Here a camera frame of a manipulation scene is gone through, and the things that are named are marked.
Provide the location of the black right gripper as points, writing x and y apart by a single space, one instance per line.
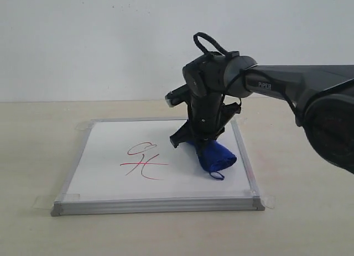
208 116

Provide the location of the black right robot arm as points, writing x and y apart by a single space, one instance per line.
320 97

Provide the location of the clear tape back left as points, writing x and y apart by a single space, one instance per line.
87 125

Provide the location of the clear tape front right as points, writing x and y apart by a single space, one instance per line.
255 200

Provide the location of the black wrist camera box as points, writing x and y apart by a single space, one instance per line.
178 96

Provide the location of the white board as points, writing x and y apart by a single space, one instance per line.
129 166

